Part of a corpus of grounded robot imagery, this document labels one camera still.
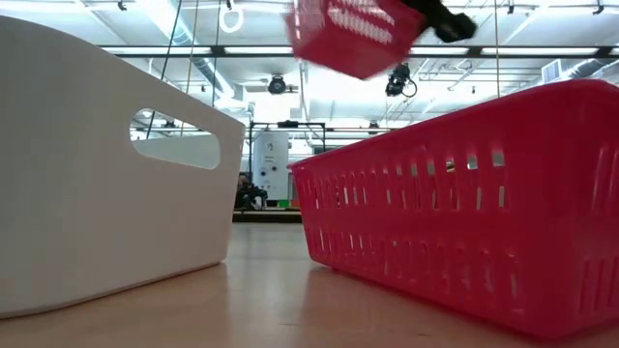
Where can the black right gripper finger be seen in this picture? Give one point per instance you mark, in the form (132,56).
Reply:
(452,26)

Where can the red slotted plastic basket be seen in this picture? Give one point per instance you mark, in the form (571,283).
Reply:
(435,251)
(353,38)

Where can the white plastic basket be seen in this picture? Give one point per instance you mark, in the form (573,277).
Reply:
(97,217)

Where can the white air vent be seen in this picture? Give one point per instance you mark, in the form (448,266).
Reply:
(551,71)

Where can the white column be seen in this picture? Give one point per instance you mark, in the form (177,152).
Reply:
(270,164)

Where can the black beam with light strips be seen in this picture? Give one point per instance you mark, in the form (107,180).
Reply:
(217,50)

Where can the black station frame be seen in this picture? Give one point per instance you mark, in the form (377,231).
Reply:
(288,124)

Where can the silver ventilation duct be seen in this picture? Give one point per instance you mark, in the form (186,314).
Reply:
(208,72)

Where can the black table edge frame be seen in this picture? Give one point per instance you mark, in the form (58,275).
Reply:
(266,217)

